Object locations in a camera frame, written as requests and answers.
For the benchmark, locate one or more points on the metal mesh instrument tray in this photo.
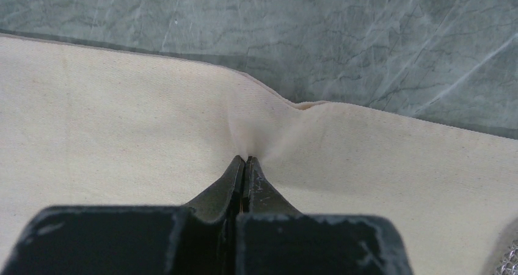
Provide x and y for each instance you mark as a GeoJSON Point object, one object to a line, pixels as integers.
{"type": "Point", "coordinates": [507, 265]}

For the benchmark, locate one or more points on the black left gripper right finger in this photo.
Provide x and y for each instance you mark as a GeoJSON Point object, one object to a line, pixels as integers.
{"type": "Point", "coordinates": [273, 237]}

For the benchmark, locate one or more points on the beige wrapping cloth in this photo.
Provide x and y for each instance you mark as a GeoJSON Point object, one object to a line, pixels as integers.
{"type": "Point", "coordinates": [91, 126]}

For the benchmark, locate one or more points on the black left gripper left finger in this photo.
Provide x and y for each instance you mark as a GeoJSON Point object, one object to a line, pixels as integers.
{"type": "Point", "coordinates": [195, 238]}

